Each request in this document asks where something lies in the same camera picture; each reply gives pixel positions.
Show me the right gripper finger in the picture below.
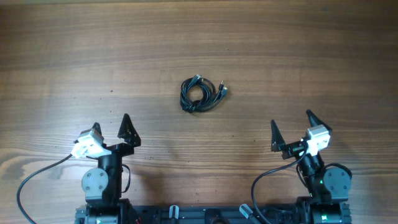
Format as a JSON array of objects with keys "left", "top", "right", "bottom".
[
  {"left": 271, "top": 119, "right": 285, "bottom": 152},
  {"left": 306, "top": 110, "right": 331, "bottom": 131}
]

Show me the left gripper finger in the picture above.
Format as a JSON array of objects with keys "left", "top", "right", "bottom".
[
  {"left": 91, "top": 122, "right": 102, "bottom": 136},
  {"left": 118, "top": 113, "right": 141, "bottom": 147}
]

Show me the black cable bundle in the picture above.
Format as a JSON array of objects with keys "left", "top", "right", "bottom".
[{"left": 179, "top": 74, "right": 229, "bottom": 114}]

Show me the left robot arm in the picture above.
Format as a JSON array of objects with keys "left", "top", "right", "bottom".
[{"left": 72, "top": 113, "right": 142, "bottom": 224}]

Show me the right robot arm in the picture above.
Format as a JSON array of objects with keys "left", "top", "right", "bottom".
[{"left": 264, "top": 110, "right": 353, "bottom": 223}]

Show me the right camera cable black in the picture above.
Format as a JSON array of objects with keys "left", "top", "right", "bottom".
[{"left": 251, "top": 154, "right": 303, "bottom": 223}]

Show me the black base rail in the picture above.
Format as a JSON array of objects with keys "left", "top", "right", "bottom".
[{"left": 74, "top": 203, "right": 352, "bottom": 224}]

